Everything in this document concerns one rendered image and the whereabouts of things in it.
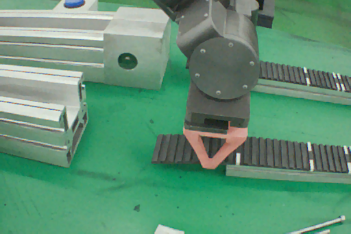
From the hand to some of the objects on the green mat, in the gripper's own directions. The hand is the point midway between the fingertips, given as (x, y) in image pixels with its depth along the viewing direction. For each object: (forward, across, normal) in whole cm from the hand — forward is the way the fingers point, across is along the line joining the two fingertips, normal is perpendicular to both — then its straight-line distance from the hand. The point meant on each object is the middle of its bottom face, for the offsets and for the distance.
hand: (211, 148), depth 49 cm
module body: (+3, 0, +58) cm, 58 cm away
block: (+2, +21, +13) cm, 25 cm away
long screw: (+3, -10, -14) cm, 17 cm away
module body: (+3, +20, +58) cm, 61 cm away
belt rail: (+3, 0, -50) cm, 50 cm away
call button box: (+2, +32, +30) cm, 43 cm away
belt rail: (+2, +19, -50) cm, 54 cm away
